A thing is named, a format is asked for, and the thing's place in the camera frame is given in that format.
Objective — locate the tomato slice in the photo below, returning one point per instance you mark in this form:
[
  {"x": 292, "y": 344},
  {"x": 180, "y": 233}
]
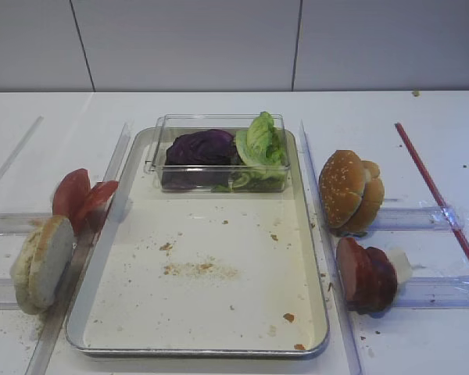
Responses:
[
  {"x": 70, "y": 193},
  {"x": 96, "y": 197}
]

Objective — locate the front meat patty slice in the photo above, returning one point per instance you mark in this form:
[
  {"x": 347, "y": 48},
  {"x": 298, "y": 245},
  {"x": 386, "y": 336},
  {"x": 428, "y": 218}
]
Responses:
[{"x": 356, "y": 271}]

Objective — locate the clear long rail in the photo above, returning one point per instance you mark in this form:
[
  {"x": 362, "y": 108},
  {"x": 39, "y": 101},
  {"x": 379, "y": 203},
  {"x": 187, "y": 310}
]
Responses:
[
  {"x": 351, "y": 352},
  {"x": 55, "y": 317}
]

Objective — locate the right tomato slice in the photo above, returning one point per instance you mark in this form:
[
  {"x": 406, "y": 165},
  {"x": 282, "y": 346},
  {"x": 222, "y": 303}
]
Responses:
[{"x": 96, "y": 197}]

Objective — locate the white cheese slice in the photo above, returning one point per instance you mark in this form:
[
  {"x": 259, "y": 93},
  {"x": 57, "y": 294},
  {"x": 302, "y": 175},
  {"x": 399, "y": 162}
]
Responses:
[{"x": 401, "y": 264}]

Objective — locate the sesame bun top front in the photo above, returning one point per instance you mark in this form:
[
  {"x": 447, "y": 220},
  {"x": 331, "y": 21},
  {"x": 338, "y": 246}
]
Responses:
[{"x": 341, "y": 184}]

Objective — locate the left tomato slice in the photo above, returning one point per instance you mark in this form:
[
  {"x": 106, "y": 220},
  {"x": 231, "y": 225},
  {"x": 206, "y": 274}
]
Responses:
[{"x": 70, "y": 193}]

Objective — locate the clear plastic container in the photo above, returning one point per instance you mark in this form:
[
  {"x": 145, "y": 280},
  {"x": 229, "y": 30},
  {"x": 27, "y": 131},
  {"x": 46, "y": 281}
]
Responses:
[{"x": 171, "y": 126}]

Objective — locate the clear holder upper left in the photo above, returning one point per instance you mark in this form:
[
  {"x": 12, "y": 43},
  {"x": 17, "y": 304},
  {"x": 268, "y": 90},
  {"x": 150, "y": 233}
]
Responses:
[{"x": 21, "y": 222}]

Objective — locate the clear holder upper right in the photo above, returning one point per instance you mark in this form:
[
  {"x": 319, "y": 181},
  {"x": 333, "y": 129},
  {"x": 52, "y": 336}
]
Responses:
[{"x": 434, "y": 218}]

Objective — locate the metal baking tray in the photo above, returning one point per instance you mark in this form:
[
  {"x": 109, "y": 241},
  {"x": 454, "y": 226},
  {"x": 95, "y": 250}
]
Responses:
[{"x": 200, "y": 273}]

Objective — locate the rear meat patty slice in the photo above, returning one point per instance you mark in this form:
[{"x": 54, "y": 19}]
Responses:
[{"x": 380, "y": 286}]

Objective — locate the red plastic strip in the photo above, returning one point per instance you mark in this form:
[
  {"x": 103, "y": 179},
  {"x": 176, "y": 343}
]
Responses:
[{"x": 437, "y": 196}]

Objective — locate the meat patty slice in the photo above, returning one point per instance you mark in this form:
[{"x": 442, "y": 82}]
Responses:
[
  {"x": 380, "y": 286},
  {"x": 356, "y": 271}
]

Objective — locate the bun top rear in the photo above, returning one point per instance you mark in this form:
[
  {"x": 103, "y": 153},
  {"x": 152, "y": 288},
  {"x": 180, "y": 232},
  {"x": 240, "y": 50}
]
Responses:
[{"x": 373, "y": 197}]

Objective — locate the clear right long rail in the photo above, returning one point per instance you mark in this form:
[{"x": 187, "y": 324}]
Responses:
[{"x": 351, "y": 352}]

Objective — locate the bun slice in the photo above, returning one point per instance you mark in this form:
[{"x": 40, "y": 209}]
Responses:
[
  {"x": 20, "y": 272},
  {"x": 53, "y": 251}
]

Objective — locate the bun bottom slice front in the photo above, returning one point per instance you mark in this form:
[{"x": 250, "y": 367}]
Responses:
[{"x": 53, "y": 251}]

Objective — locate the purple cabbage leaf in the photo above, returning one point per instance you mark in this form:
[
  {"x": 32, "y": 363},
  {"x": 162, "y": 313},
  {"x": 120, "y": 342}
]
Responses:
[{"x": 202, "y": 148}]

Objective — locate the clear holder lower right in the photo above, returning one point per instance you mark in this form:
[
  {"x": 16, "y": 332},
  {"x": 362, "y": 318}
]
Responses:
[{"x": 434, "y": 293}]

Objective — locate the green lettuce leaf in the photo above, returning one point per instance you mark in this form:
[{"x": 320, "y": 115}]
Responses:
[{"x": 261, "y": 151}]

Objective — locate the bun bottom slice rear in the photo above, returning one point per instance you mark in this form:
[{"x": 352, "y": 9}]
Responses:
[{"x": 20, "y": 272}]

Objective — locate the clear left long rail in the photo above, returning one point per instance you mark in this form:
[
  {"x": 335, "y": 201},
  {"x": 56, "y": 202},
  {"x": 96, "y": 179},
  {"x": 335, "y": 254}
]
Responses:
[{"x": 55, "y": 317}]

